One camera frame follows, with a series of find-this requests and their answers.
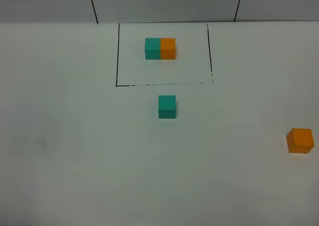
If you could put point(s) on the teal template block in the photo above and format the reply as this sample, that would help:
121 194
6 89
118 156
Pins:
152 48

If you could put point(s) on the orange template block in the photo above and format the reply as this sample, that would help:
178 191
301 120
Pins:
167 48

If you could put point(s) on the orange loose block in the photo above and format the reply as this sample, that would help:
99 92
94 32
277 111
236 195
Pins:
300 140

